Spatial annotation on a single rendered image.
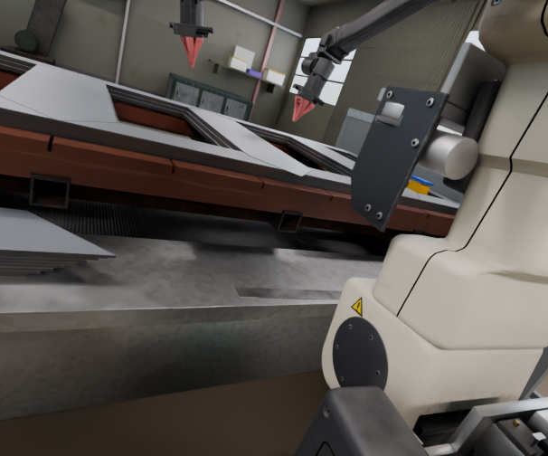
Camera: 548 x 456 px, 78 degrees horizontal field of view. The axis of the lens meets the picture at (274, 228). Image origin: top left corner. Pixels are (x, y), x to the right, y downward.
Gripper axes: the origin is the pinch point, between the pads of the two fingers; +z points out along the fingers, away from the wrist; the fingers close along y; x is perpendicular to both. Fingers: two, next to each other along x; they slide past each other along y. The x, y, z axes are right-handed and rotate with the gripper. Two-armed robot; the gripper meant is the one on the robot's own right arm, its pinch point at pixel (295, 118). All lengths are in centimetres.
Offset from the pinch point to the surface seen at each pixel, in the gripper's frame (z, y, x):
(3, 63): 30, 75, -24
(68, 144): 24, 56, 43
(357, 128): -16, -59, -43
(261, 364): 59, -1, 48
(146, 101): 20, 38, -25
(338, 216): 15.8, 0.5, 42.7
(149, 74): 48, -65, -812
